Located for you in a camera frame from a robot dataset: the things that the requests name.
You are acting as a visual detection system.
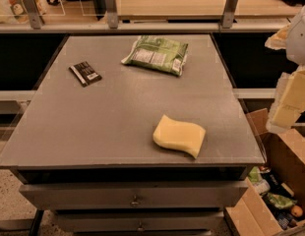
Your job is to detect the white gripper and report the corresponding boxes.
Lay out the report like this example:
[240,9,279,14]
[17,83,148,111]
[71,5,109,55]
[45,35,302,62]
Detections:
[265,5,305,134]

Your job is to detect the yellow sponge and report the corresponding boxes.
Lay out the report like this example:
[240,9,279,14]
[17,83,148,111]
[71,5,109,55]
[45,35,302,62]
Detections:
[152,115,206,158]

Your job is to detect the green snack bag in box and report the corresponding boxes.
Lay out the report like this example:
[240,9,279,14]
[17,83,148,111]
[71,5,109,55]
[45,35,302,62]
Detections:
[263,193,297,209]

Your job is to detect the green jalapeno chip bag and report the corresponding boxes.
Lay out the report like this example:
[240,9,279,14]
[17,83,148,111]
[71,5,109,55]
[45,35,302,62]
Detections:
[121,35,188,77]

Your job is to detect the white orange plastic bag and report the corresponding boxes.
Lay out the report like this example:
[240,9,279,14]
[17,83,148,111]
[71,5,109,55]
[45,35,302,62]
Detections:
[0,0,47,26]

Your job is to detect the cardboard box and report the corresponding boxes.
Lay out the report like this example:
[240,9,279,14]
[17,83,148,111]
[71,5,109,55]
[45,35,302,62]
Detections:
[226,108,305,236]

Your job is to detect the orange fruit in box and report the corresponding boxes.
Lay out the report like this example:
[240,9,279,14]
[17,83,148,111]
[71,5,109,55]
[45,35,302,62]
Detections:
[290,206,303,217]

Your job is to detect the upper grey drawer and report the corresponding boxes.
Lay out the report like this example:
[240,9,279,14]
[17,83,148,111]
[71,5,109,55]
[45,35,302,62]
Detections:
[20,181,247,210]

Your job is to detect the grey drawer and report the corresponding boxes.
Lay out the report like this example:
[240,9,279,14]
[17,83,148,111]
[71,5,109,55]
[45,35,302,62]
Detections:
[57,211,223,232]
[20,181,247,210]

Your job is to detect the wooden desk top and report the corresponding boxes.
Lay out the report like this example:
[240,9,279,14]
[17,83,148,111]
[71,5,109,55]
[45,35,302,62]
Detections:
[117,0,301,20]

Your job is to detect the black snack bar wrapper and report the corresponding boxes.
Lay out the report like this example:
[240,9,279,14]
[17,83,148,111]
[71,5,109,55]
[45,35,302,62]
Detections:
[69,61,102,87]

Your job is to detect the lower grey drawer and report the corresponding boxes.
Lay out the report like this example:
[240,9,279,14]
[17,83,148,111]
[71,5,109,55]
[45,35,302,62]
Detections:
[57,211,223,232]

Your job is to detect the right metal bracket post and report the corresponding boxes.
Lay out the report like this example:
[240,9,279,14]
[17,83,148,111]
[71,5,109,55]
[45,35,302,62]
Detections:
[220,0,238,29]

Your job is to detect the metal bracket post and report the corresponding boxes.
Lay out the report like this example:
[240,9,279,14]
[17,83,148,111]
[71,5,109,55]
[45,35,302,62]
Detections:
[23,0,43,30]
[220,0,238,29]
[105,0,119,29]

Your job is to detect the middle metal bracket post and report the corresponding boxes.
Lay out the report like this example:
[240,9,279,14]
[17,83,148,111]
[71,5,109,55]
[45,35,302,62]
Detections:
[105,0,119,29]

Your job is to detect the left metal bracket post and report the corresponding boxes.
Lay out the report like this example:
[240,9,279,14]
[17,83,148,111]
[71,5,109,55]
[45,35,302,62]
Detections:
[23,0,43,30]

